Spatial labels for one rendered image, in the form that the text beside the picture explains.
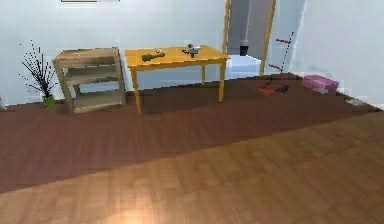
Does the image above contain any yellow wooden table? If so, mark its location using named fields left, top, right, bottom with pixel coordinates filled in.
left=124, top=44, right=232, bottom=117

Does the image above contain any dark grey small object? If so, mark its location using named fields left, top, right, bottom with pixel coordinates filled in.
left=181, top=43, right=202, bottom=59

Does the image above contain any olive brown lumpy object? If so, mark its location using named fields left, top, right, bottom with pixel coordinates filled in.
left=141, top=49, right=167, bottom=63

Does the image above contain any red thin floor stand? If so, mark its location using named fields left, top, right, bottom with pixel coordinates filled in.
left=257, top=31, right=296, bottom=97

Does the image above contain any pale wooden shelf unit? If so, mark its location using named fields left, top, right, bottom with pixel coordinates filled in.
left=52, top=46, right=128, bottom=115

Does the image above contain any pink box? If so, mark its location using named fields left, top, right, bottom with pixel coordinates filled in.
left=301, top=74, right=340, bottom=96

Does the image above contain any dark plant in green pot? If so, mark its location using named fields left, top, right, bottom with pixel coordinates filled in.
left=18, top=39, right=58, bottom=110

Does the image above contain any wooden door frame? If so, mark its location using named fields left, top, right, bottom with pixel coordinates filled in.
left=222, top=0, right=277, bottom=77

